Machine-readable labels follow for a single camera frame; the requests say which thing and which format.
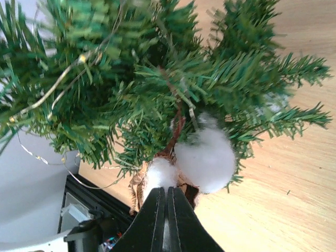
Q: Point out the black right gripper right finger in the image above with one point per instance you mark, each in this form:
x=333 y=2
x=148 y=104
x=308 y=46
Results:
x=186 y=232

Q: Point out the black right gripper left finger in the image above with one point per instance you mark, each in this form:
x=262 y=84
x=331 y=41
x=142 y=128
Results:
x=145 y=234

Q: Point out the white pompom ornament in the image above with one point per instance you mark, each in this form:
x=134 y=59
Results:
x=204 y=164

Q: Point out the small green christmas tree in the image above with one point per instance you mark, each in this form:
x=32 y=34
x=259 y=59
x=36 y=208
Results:
x=118 y=81

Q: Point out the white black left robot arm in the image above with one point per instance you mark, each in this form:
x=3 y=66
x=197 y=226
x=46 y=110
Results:
x=90 y=235

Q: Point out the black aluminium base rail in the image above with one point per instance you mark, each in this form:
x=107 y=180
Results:
x=82 y=202

